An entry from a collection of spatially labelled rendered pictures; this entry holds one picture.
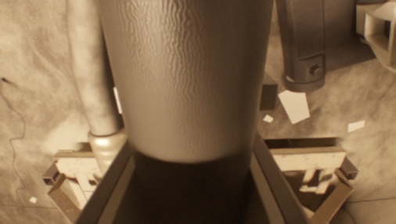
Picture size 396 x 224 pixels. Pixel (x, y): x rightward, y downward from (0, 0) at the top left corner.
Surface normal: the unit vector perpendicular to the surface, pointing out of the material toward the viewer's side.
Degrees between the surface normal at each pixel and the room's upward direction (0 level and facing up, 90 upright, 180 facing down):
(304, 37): 0
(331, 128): 0
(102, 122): 13
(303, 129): 0
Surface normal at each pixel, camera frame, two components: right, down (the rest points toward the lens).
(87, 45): 0.22, 0.55
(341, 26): 0.00, 0.48
